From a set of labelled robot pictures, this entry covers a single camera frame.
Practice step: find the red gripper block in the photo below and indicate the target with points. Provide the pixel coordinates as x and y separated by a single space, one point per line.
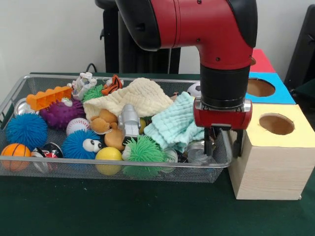
221 119

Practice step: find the clear plastic cup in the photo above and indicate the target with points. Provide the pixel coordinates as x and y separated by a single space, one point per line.
196 150

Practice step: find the light blue waffle cloth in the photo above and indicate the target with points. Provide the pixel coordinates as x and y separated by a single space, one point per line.
174 123

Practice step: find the cream waffle cloth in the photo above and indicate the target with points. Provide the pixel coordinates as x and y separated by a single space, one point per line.
138 96

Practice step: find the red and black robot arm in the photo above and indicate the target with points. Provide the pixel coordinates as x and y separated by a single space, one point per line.
197 19

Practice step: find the shallow clear mesh bin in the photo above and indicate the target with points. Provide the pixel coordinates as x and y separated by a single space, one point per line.
74 169

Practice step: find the large green spiky ball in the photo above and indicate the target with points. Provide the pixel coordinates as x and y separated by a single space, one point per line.
143 150

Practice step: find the grey metal toy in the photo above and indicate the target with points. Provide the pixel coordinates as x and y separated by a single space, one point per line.
129 120

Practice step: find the green cloth side table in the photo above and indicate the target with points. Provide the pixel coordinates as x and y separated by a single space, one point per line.
307 93

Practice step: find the dark green table cloth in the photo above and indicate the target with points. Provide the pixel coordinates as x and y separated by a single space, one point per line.
147 211

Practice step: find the yellow ball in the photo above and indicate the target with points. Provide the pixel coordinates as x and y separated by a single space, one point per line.
109 157

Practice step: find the black flat panel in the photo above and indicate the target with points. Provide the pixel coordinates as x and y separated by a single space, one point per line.
302 49

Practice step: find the blue spiky ball with eyes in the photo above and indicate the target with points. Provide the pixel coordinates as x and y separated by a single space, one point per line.
78 145

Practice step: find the purple spiky ball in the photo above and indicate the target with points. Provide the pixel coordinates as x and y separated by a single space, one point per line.
61 114

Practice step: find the orange plastic toy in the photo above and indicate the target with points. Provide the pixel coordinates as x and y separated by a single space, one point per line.
47 97

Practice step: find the orange basketball toy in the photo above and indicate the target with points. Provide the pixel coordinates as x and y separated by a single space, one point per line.
15 155

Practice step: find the black pedestal stand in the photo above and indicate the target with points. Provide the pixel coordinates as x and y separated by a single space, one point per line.
110 49

